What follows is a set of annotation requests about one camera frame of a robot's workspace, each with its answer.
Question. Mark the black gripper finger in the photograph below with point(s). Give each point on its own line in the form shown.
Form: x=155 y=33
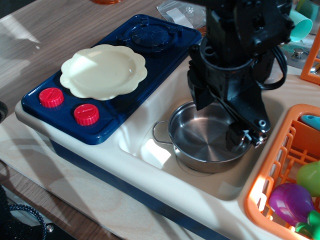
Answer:
x=203 y=97
x=237 y=137

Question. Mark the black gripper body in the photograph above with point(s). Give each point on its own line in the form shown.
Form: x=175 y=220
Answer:
x=237 y=85

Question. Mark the stainless steel pan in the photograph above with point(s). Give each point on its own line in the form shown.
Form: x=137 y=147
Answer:
x=199 y=138

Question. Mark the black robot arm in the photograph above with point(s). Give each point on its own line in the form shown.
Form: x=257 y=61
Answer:
x=255 y=26

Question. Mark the cream toy sink unit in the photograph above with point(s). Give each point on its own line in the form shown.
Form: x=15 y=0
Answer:
x=229 y=202

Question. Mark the right red stove knob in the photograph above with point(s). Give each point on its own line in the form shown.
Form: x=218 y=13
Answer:
x=86 y=114

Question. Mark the red stove knob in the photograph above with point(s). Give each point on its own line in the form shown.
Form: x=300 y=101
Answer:
x=86 y=114
x=51 y=97

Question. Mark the left red stove knob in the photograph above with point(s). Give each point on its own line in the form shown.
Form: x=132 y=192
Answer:
x=51 y=97

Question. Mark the orange dish rack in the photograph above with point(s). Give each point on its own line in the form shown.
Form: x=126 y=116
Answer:
x=295 y=145

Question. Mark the steel pot lid knob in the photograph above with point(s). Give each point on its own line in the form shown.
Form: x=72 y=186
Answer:
x=298 y=54

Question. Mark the orange plastic crate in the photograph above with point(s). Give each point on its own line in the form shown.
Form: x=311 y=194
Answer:
x=306 y=74

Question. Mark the teal utensil in rack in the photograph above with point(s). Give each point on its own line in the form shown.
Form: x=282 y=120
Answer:
x=312 y=121

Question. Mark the clear plastic bag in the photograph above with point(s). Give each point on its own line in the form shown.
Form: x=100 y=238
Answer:
x=183 y=13

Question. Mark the green toy pear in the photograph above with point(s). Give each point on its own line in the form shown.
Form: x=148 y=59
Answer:
x=308 y=176

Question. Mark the teal plastic cup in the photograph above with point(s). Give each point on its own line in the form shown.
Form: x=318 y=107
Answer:
x=303 y=26

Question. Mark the purple toy eggplant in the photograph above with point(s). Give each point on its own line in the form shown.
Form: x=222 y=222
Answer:
x=291 y=202

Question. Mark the cream scalloped plate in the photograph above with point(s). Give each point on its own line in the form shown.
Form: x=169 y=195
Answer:
x=103 y=72

